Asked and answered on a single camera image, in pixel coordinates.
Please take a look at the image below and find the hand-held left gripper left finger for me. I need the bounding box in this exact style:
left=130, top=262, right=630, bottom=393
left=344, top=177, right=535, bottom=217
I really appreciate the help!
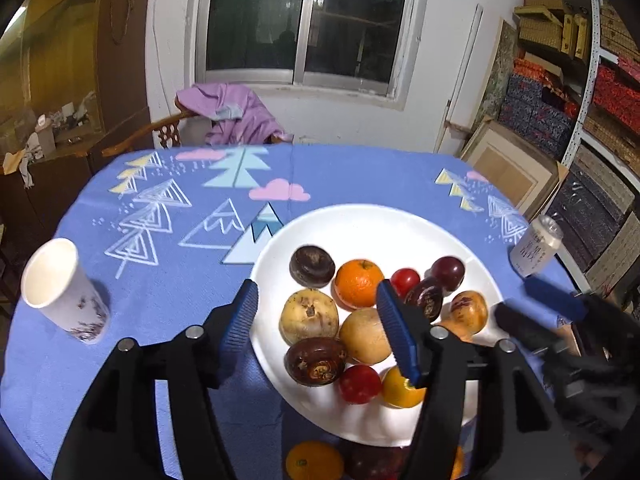
left=52, top=280, right=259, bottom=480

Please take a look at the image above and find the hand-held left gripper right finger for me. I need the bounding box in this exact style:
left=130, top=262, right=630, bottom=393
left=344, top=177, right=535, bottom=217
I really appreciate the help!
left=376, top=280, right=581, bottom=480

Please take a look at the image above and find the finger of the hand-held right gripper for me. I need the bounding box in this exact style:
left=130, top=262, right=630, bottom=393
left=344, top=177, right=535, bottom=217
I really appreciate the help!
left=522, top=277, right=588, bottom=321
left=494, top=302, right=568, bottom=356

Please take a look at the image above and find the tan yellow round fruit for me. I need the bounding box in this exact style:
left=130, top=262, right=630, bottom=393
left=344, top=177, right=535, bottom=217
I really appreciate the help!
left=339, top=307, right=393, bottom=365

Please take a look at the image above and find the orange-brown blotched round fruit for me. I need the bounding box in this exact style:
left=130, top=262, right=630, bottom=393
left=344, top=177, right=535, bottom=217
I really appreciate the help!
left=440, top=291, right=489, bottom=343

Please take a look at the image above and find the dark purple round fruit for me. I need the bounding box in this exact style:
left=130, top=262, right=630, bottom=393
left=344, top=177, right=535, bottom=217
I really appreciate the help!
left=431, top=256, right=466, bottom=293
left=345, top=442, right=408, bottom=480

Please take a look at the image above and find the dark brown water chestnut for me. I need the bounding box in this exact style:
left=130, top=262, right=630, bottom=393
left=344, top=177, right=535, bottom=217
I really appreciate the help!
left=285, top=337, right=348, bottom=387
left=289, top=245, right=336, bottom=288
left=404, top=276, right=445, bottom=323

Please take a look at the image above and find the white oval plate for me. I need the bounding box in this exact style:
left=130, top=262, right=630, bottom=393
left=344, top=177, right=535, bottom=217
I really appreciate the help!
left=248, top=203, right=505, bottom=447

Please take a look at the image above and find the beige drink can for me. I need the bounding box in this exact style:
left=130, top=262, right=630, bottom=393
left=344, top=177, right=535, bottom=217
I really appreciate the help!
left=509, top=214, right=565, bottom=279

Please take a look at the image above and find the red cherry tomato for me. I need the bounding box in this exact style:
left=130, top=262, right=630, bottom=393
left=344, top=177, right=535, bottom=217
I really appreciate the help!
left=390, top=268, right=421, bottom=298
left=339, top=365, right=382, bottom=405

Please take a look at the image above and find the pale yellow round fruit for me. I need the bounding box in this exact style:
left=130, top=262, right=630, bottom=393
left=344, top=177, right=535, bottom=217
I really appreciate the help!
left=279, top=288, right=341, bottom=346

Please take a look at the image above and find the blue printed tablecloth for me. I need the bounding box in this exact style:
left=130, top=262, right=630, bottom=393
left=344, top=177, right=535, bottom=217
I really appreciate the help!
left=0, top=145, right=601, bottom=480

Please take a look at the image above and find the wooden framed board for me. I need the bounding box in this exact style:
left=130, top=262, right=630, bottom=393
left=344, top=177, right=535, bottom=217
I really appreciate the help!
left=460, top=120, right=568, bottom=221

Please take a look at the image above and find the white printed paper cup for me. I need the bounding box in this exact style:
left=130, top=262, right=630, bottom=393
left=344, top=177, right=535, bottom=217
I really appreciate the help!
left=21, top=237, right=111, bottom=346

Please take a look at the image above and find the shelf of patterned boxes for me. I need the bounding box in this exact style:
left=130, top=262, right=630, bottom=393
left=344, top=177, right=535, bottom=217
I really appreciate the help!
left=495, top=0, right=640, bottom=321

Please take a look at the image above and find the wooden chair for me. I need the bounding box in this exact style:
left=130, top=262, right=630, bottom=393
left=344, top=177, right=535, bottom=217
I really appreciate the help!
left=102, top=110, right=201, bottom=158

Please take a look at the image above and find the purple cloth garment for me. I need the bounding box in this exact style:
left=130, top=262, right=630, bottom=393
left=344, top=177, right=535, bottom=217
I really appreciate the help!
left=175, top=82, right=293, bottom=146

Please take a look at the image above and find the sliding glass window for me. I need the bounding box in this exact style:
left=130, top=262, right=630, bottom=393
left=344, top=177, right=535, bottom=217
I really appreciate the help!
left=192, top=0, right=416, bottom=98

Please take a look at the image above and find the wooden glass-door cabinet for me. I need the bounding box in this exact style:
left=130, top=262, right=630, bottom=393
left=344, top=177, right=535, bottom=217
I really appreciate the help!
left=0, top=0, right=156, bottom=241

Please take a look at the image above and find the white wall conduit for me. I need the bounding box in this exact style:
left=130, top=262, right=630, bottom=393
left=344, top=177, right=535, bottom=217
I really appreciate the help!
left=435, top=5, right=483, bottom=153

